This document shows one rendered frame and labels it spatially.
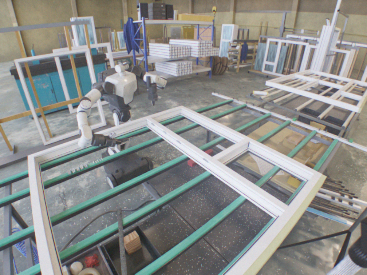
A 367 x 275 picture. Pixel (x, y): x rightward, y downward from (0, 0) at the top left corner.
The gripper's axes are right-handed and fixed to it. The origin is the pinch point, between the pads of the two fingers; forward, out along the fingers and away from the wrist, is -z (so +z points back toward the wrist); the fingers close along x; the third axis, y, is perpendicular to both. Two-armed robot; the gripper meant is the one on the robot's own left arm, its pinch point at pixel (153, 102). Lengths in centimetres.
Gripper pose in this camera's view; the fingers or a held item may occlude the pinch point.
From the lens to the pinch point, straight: 184.7
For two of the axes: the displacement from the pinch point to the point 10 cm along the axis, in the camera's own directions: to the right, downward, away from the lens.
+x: 6.3, 4.0, -6.7
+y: 7.8, -3.2, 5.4
